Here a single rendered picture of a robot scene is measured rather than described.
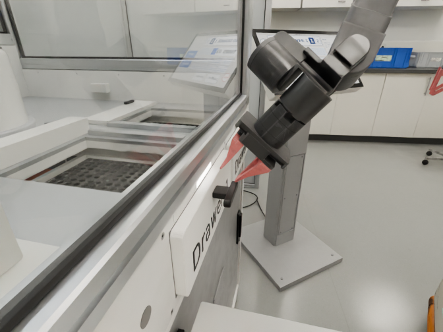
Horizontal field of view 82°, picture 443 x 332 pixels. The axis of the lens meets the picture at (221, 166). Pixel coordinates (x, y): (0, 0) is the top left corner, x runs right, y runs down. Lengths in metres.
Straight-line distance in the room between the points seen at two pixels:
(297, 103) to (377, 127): 3.42
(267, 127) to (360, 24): 0.18
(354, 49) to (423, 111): 3.58
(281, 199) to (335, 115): 2.25
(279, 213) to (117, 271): 1.32
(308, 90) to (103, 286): 0.32
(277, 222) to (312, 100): 1.22
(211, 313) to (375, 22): 0.47
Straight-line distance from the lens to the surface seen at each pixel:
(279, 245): 1.66
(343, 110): 3.57
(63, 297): 0.20
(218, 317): 0.45
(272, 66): 0.39
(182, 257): 0.34
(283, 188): 1.42
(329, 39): 1.45
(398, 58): 3.83
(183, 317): 0.52
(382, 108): 3.73
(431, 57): 4.14
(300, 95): 0.38
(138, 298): 0.29
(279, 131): 0.39
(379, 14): 0.44
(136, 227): 0.24
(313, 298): 1.50
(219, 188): 0.44
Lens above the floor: 1.13
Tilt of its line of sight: 25 degrees down
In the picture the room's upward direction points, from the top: straight up
